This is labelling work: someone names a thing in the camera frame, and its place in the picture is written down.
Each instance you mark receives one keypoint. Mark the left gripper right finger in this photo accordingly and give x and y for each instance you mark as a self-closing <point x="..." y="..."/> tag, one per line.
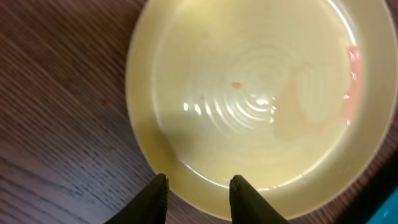
<point x="248" y="206"/>

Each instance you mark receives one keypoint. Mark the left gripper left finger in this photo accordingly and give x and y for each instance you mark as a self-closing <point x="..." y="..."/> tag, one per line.
<point x="149" y="206"/>

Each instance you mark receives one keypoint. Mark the yellow-green plate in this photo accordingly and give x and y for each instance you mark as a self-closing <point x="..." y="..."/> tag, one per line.
<point x="296" y="96"/>

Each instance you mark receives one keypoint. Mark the teal plastic tray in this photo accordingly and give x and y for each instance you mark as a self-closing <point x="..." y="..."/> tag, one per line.
<point x="387" y="213"/>

